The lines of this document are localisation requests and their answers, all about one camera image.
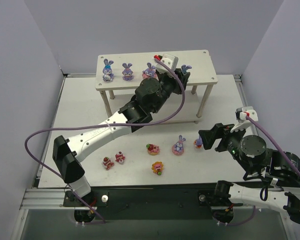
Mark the small purple bunny with strawberry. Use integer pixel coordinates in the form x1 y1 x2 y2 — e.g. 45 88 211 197
181 64 192 75

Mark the purple bunny sitting toy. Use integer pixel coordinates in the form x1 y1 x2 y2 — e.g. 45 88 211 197
122 62 134 81

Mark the purple bunny blue bow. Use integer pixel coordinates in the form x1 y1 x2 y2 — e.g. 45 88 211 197
102 58 114 82

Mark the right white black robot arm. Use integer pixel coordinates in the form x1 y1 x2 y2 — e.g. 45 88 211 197
198 123 300 225

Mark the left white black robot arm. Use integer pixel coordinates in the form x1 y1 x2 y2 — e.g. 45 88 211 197
52 68 191 198

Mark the white wooden two-tier shelf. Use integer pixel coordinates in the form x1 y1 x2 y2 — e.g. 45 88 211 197
95 49 218 123

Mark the purple bunny red base toy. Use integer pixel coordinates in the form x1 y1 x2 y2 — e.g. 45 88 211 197
193 136 203 149

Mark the pink bear strawberry donut toy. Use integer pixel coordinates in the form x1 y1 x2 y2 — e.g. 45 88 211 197
146 143 160 156

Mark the pink bear sunflower toy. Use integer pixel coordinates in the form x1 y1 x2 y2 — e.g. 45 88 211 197
151 161 164 176

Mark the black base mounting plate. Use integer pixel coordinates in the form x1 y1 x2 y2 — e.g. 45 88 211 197
62 184 235 222

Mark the pink bear cake toy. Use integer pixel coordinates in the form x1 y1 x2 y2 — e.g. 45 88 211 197
115 151 126 165

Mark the pink strawberry cake toy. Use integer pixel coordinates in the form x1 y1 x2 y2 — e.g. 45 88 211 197
101 157 115 171

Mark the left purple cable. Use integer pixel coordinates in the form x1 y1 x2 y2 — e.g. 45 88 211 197
24 62 186 223

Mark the purple cable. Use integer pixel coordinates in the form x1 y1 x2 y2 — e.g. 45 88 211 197
24 62 186 223
247 117 300 186

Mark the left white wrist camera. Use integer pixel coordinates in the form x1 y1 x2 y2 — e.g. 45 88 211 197
154 53 179 74

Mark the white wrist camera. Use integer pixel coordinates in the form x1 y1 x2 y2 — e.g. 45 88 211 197
230 106 259 133
154 53 179 74

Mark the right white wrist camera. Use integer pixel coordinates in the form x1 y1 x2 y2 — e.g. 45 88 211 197
230 106 259 133

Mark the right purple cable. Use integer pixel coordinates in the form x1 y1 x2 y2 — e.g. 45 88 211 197
247 117 300 186

